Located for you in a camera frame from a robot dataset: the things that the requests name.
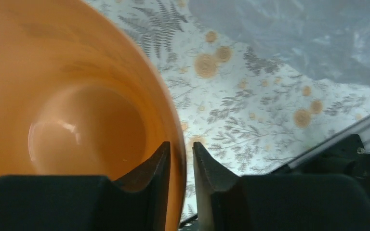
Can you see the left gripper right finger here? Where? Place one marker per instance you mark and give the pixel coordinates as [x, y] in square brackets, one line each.
[286, 202]

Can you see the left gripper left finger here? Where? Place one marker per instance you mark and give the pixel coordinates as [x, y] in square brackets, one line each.
[135, 202]

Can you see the orange plastic trash bin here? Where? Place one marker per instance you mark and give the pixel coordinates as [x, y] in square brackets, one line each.
[79, 97]

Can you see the light blue plastic trash bag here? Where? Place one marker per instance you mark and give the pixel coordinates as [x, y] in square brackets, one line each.
[323, 39]

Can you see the floral patterned table mat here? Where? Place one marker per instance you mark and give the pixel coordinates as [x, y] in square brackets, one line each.
[252, 114]

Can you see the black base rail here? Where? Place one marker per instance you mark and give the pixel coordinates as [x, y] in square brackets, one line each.
[347, 156]

